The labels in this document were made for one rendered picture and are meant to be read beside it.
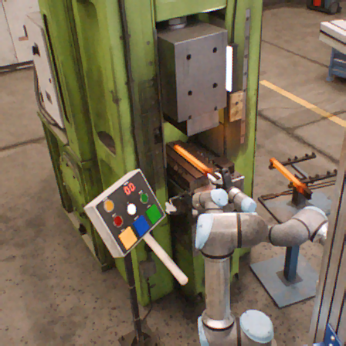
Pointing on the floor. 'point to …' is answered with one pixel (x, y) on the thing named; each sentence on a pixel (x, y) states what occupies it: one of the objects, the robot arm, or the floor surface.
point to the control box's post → (133, 295)
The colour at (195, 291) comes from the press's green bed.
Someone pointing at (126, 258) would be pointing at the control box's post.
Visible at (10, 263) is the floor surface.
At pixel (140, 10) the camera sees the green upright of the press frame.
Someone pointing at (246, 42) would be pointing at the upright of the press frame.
